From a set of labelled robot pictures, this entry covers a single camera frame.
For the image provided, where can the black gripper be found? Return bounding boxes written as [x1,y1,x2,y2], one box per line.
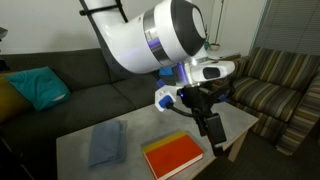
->
[177,87,227,156]

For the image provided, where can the orange and yellow book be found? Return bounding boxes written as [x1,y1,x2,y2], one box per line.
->
[142,131,204,180]

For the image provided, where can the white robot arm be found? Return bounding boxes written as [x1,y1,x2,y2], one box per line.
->
[79,0,235,156]

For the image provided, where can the wooden side table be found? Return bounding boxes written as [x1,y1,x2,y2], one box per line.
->
[204,51,241,94]

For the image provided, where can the blue cushion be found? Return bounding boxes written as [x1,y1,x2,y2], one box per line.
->
[159,67,173,76]

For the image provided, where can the white board on side table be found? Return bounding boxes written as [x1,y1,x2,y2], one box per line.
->
[207,48,240,60]

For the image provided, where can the small white plant pot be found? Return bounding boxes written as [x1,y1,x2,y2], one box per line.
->
[209,43,220,51]

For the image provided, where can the striped armchair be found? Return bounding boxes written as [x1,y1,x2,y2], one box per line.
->
[213,47,320,156]

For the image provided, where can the teal plant pot with plant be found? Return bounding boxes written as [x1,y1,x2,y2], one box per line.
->
[204,34,210,50]

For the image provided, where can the folded blue-grey towel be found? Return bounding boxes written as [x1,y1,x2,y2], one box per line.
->
[88,119,126,168]

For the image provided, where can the dark grey patterned sofa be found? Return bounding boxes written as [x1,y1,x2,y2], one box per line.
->
[1,49,159,180]

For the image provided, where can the window blinds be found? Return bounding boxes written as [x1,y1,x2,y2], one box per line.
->
[254,0,320,55]

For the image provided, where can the grey coffee table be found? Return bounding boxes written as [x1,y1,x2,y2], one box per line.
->
[56,102,258,180]

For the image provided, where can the teal cushion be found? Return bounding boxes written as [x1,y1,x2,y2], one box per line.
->
[5,66,71,111]

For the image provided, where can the mustard yellow cushion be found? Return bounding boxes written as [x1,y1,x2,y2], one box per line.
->
[0,73,33,123]

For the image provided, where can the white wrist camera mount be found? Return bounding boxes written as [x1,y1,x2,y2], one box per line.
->
[154,85,179,112]

